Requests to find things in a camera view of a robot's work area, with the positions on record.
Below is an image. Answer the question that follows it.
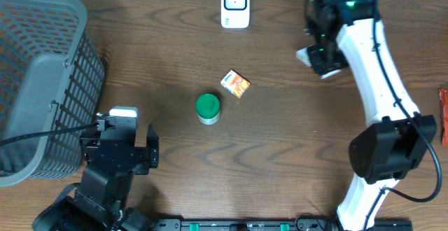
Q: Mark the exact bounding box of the orange snack bar wrapper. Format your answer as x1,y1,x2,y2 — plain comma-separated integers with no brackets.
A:
438,87,448,146

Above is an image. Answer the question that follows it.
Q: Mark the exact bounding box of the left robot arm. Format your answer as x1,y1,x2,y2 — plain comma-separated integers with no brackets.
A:
32,116,159,230

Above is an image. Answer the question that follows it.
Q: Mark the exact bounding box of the green lidded jar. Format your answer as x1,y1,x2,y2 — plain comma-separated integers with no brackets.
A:
195,94,221,125

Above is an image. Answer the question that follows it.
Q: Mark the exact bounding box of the black cable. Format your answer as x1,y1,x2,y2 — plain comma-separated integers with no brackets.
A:
303,0,443,231
0,120,106,147

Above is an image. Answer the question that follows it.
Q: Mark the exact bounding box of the right black cable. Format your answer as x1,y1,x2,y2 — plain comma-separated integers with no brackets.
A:
303,0,443,231

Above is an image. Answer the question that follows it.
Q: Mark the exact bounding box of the black mounting rail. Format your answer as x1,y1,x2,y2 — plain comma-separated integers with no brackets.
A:
153,218,414,231

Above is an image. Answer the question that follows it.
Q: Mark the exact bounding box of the small orange box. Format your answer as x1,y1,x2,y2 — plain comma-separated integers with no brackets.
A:
220,69,251,99

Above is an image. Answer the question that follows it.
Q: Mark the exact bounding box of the white barcode scanner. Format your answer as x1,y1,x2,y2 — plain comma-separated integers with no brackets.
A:
220,0,250,29

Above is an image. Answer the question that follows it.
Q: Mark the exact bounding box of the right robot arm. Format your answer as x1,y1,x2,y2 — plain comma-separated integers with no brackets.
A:
296,0,442,230

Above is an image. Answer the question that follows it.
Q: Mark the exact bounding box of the grey plastic basket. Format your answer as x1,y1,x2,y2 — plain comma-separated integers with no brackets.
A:
1,0,106,187

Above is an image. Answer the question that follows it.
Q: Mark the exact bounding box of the left black cable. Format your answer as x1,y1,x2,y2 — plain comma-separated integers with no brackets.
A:
0,120,106,147

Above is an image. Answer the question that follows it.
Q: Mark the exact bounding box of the white green box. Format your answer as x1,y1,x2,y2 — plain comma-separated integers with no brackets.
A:
296,45,341,79

